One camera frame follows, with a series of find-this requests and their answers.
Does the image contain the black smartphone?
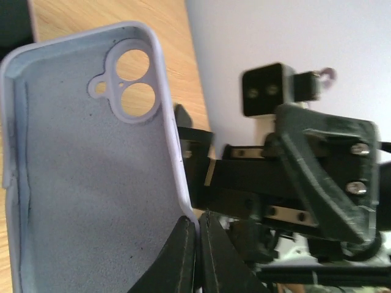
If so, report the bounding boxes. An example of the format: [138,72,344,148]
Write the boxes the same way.
[174,104,193,128]

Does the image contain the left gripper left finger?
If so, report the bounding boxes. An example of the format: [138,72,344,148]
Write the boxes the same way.
[129,216,196,293]

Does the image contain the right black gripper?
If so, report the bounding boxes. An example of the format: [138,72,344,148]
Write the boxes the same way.
[178,103,379,244]

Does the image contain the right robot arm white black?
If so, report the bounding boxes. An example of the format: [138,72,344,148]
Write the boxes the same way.
[175,104,390,266]

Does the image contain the pink phone case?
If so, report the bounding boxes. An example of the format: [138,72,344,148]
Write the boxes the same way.
[27,0,39,42]

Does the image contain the lilac magsafe phone case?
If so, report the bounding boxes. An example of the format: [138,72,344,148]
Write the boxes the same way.
[1,21,196,292]

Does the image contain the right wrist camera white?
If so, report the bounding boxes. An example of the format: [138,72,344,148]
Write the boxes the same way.
[241,63,321,145]

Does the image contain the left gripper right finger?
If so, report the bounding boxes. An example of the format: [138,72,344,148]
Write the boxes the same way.
[200,213,269,293]

